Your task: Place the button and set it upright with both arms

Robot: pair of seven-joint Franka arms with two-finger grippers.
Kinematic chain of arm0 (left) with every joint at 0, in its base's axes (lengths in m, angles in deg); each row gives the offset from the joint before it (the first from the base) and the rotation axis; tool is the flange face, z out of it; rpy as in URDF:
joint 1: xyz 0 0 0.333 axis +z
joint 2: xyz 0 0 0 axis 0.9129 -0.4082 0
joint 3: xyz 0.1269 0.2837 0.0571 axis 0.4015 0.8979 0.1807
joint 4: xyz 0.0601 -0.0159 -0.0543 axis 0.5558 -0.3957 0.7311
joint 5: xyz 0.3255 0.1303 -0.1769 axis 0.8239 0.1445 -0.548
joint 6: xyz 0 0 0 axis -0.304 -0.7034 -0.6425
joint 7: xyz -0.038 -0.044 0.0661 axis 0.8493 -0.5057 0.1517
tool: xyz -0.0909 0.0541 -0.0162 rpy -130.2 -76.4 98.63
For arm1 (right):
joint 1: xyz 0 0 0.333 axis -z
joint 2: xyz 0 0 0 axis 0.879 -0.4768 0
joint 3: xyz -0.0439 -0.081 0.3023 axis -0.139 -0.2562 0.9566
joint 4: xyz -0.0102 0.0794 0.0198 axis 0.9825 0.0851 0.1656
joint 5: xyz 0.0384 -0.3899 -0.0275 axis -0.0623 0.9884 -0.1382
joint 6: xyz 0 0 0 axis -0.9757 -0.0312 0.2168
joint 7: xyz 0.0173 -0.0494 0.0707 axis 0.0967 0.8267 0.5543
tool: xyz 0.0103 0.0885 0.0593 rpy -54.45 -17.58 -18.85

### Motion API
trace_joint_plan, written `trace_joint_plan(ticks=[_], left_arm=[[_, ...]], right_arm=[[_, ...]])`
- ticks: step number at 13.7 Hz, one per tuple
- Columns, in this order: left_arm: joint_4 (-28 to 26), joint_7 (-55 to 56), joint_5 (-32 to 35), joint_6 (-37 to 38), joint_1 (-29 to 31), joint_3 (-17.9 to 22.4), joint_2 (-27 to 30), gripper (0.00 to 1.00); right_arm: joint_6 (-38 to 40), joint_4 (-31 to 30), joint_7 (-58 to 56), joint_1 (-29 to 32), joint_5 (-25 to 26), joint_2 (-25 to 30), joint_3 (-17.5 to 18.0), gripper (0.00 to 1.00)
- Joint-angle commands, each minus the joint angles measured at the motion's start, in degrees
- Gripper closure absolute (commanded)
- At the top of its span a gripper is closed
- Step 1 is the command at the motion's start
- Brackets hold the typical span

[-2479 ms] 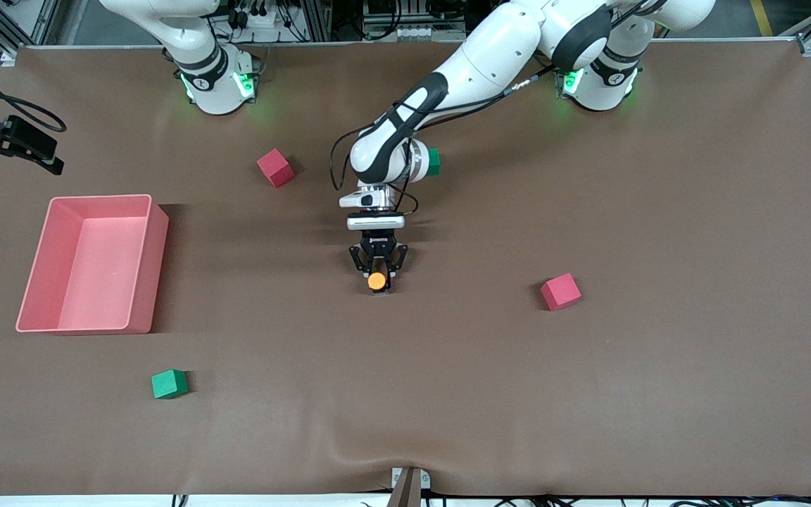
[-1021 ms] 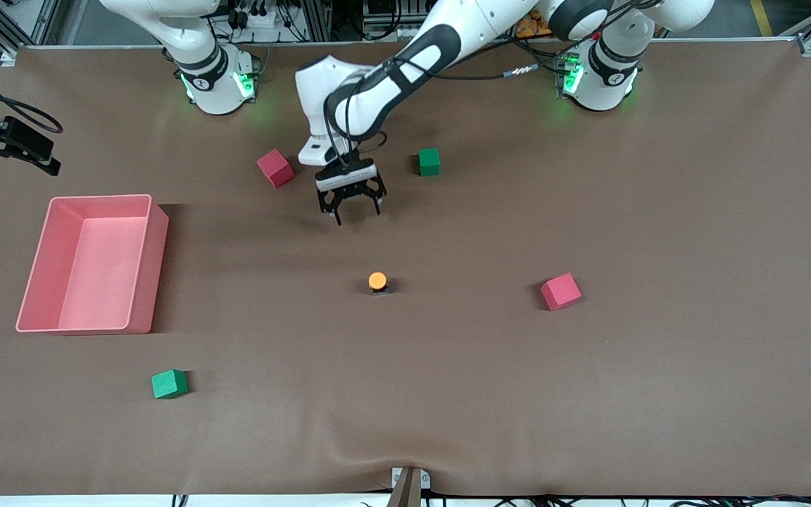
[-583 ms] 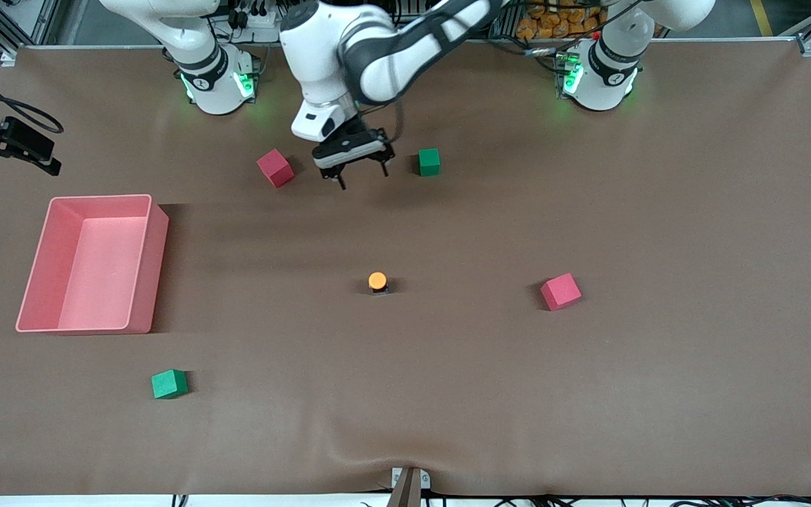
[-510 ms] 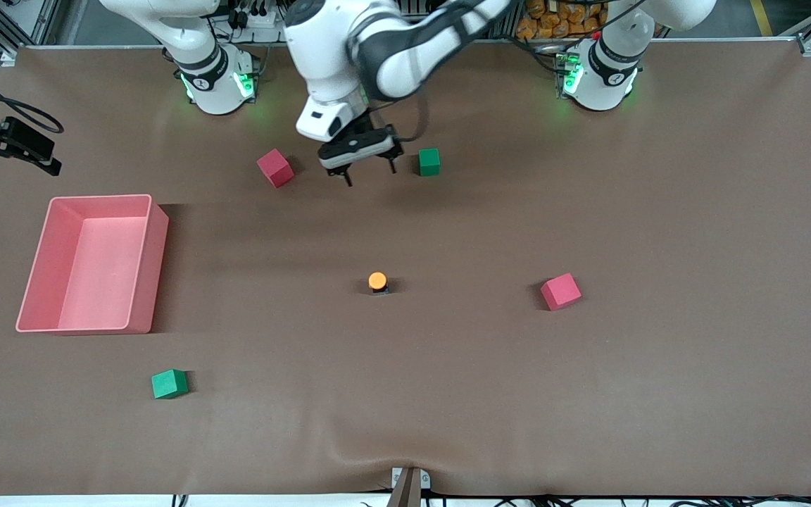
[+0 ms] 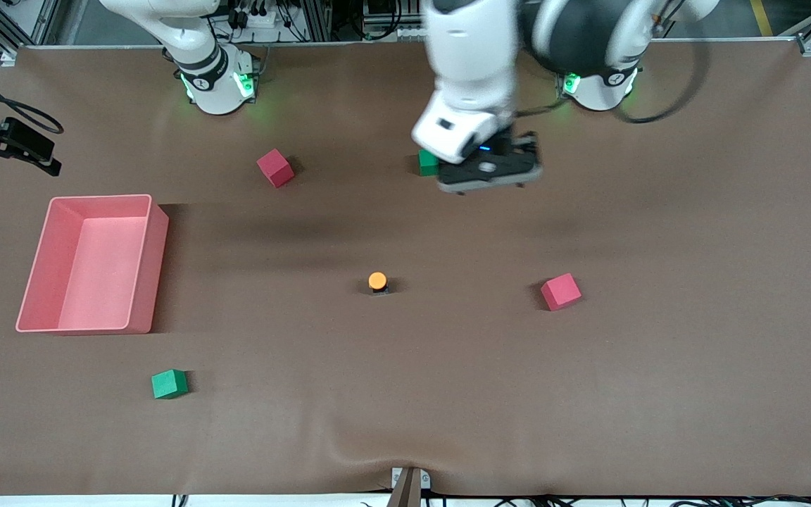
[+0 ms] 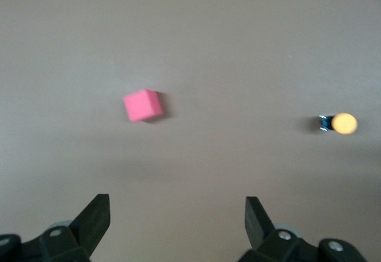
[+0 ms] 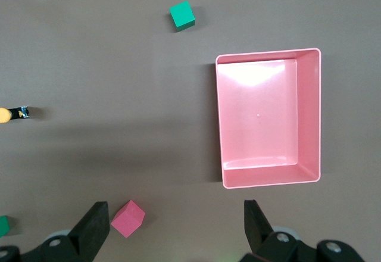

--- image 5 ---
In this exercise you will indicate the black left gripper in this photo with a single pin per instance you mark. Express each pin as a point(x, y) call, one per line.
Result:
point(500, 146)

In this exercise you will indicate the grey metal bracket plate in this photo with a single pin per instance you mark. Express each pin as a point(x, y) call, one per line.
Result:
point(424, 479)

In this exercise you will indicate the pink plastic bin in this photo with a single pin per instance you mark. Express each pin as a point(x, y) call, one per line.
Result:
point(96, 260)

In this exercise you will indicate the brown camera stand bar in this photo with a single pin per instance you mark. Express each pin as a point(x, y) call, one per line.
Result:
point(405, 493)

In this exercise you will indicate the white connector strip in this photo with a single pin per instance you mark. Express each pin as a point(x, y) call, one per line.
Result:
point(409, 33)

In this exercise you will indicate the green foam cube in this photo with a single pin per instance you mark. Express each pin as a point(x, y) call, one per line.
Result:
point(425, 166)
point(169, 384)

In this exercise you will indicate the orange capped black button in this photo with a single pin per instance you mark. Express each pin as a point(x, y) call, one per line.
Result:
point(377, 281)

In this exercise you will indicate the brown table mat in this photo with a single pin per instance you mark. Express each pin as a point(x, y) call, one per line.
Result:
point(405, 387)

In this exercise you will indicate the red foam cube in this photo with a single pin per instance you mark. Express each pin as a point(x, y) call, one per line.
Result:
point(561, 292)
point(275, 167)

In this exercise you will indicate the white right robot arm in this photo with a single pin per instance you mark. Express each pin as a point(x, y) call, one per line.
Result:
point(212, 84)

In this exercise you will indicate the white power strip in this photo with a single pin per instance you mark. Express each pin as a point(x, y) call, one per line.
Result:
point(258, 20)

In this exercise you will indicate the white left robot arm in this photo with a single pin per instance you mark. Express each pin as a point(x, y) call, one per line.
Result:
point(472, 70)

